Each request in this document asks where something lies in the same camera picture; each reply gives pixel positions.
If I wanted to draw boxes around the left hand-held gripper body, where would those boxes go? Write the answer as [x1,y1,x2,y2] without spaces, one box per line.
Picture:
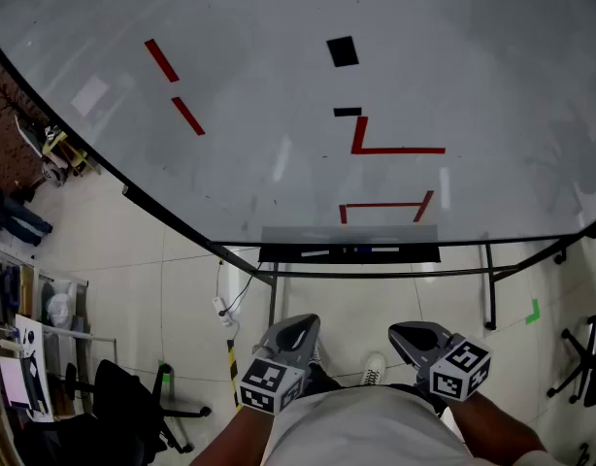
[238,342,313,416]

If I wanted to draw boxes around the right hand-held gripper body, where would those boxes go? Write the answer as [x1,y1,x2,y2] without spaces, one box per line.
[414,330,494,402]

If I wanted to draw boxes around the person's left forearm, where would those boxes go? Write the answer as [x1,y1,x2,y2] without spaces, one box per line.
[188,403,276,466]

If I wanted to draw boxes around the person's right forearm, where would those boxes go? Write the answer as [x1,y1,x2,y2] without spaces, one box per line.
[446,390,546,466]

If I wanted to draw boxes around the person's right white shoe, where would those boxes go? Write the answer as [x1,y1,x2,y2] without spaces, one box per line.
[359,351,387,387]

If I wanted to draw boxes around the person's dark trousers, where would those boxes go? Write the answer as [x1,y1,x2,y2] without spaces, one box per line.
[305,362,448,417]

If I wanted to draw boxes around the white power strip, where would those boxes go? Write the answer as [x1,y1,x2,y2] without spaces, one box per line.
[212,296,237,328]

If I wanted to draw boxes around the person's white shirt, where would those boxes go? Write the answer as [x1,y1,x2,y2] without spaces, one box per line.
[261,384,561,466]

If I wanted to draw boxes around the white plastic bag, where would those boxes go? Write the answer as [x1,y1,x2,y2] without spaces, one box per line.
[45,292,77,327]

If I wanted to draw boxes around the short red tape strip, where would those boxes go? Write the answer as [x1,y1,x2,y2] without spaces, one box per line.
[171,96,206,137]

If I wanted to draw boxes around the white sheet with black shapes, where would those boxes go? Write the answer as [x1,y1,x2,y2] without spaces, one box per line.
[15,314,54,422]

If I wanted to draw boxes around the pale pink sheet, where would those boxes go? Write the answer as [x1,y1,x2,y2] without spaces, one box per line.
[0,355,32,408]

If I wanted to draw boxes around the yellow stool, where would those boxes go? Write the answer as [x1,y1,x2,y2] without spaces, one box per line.
[40,124,103,180]

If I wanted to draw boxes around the long red tape strip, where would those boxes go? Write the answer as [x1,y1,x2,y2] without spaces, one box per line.
[144,39,181,83]

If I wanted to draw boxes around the black power strip cable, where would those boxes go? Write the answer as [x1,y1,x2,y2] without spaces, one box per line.
[218,273,257,317]

